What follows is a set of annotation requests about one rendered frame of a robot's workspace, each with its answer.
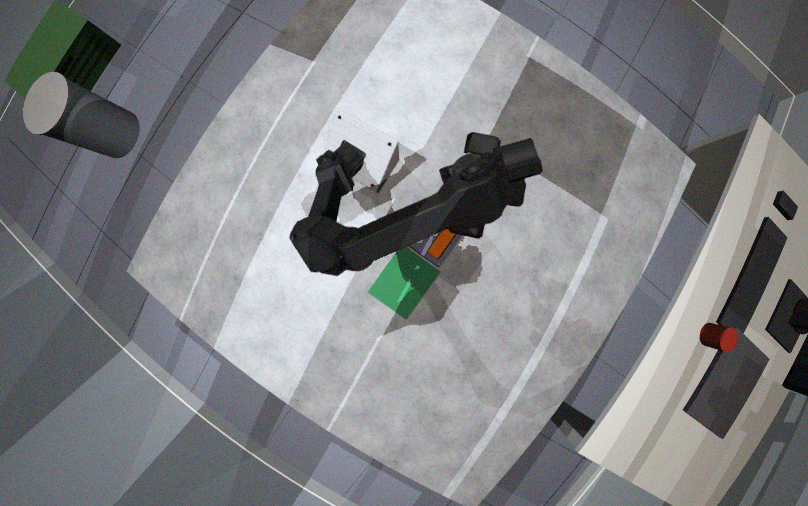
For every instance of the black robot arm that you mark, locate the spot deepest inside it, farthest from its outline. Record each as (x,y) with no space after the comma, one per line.
(475,191)

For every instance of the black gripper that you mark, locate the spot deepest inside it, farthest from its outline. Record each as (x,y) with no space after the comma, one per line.
(477,143)

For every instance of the orange l-shaped part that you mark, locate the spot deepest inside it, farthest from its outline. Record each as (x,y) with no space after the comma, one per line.
(440,243)

